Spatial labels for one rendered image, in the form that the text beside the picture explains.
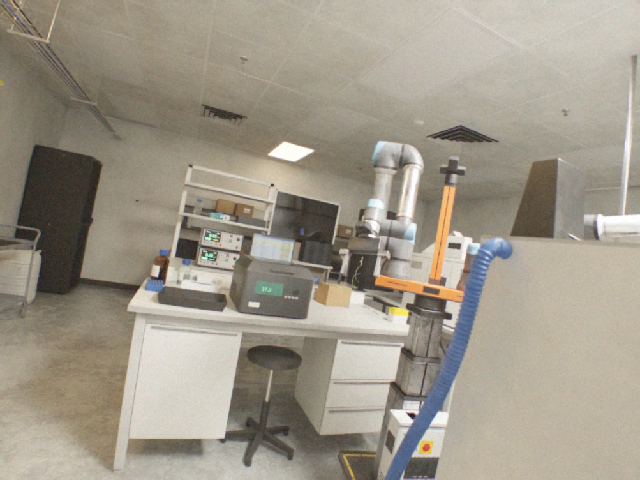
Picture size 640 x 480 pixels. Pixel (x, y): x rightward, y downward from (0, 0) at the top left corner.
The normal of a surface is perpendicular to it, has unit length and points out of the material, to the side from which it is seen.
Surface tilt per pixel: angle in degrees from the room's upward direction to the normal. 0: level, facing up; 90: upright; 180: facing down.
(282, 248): 86
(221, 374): 90
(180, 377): 90
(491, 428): 90
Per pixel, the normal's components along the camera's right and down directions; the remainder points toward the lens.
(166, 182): 0.39, 0.03
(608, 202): -0.90, -0.18
